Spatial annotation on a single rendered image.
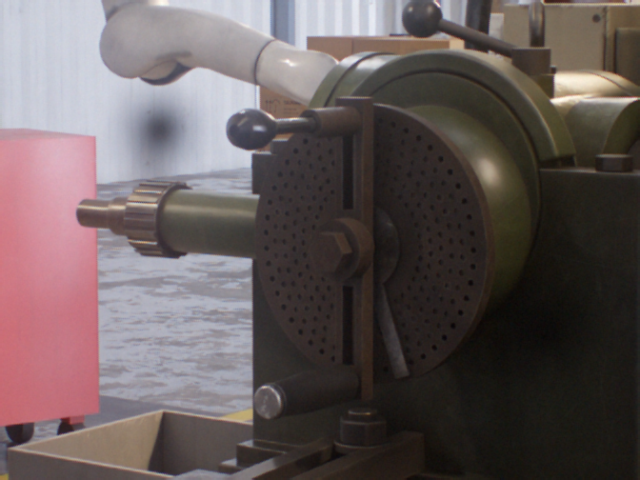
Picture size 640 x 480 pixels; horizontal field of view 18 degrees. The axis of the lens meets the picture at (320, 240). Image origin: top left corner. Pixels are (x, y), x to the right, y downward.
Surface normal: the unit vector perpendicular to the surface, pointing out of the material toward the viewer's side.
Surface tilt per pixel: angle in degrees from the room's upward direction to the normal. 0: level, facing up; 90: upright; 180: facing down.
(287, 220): 90
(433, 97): 90
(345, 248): 60
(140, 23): 68
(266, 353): 90
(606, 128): 42
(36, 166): 90
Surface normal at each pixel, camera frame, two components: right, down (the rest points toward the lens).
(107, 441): 0.81, 0.07
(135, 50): -0.34, 0.03
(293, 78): -0.52, -0.30
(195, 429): -0.59, 0.10
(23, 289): 0.58, 0.10
